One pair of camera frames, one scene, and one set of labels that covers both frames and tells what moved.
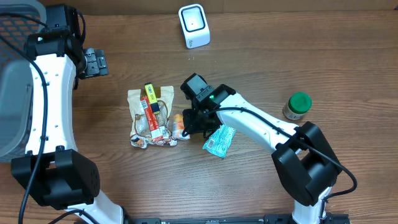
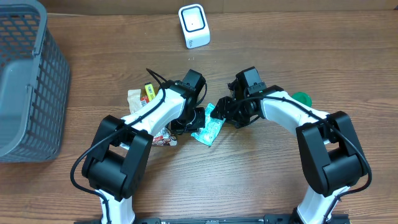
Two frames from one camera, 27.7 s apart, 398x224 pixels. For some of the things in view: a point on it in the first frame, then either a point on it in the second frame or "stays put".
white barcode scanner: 195,25 stays put
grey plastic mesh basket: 18,18 stays put
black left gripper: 96,65 to 199,119
